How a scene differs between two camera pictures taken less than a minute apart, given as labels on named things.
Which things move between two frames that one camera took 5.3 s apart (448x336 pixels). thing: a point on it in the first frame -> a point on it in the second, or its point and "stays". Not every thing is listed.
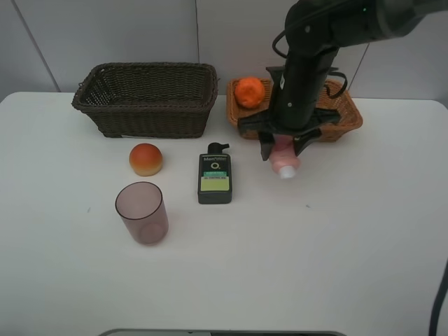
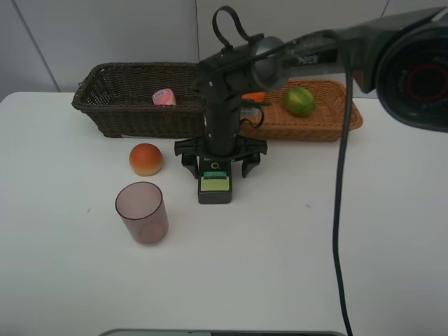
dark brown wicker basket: (149, 99) stays
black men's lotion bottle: (214, 176) stays
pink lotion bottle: (283, 159) -> (164, 96)
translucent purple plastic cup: (143, 210) stays
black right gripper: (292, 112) -> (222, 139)
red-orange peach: (145, 159) stays
